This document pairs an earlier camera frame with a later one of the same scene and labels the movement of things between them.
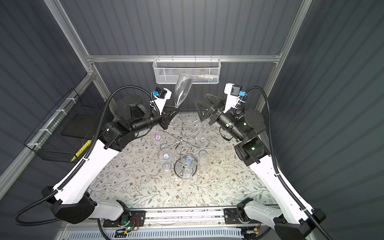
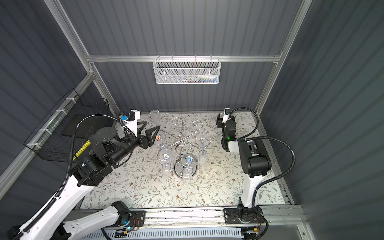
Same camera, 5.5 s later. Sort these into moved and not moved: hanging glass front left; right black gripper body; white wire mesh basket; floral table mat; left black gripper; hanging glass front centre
Moved: right black gripper body; left black gripper
Not moved: hanging glass front left; white wire mesh basket; floral table mat; hanging glass front centre
